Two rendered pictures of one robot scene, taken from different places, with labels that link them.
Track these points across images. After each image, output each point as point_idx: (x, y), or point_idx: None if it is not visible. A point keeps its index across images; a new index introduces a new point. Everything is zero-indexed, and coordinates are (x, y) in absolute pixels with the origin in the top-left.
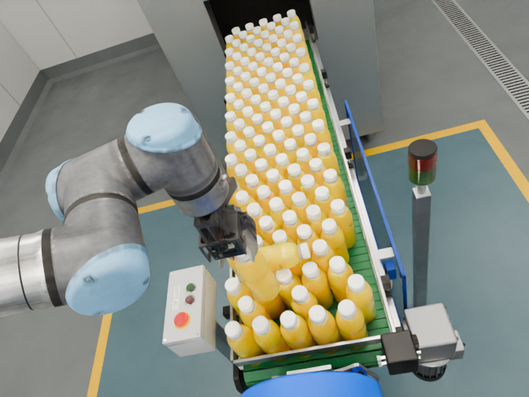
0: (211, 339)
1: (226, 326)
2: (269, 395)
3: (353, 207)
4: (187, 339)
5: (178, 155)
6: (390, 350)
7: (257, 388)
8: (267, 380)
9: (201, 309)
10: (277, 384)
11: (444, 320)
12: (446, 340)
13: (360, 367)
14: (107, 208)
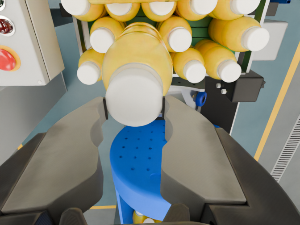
0: (58, 65)
1: (78, 72)
2: (152, 207)
3: None
4: (27, 85)
5: None
6: (239, 93)
7: (139, 196)
8: (149, 193)
9: (33, 44)
10: (162, 205)
11: (278, 41)
12: (268, 58)
13: (204, 93)
14: None
